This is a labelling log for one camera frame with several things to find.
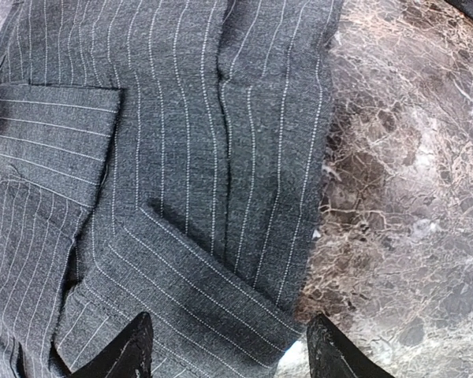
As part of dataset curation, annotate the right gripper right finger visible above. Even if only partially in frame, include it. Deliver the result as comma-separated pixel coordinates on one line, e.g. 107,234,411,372
307,313,393,378

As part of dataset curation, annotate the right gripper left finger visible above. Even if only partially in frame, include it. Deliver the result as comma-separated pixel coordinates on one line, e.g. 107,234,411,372
70,312,154,378

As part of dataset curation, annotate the black pinstriped long sleeve shirt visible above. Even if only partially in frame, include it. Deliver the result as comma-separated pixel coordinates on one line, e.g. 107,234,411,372
0,1,343,377

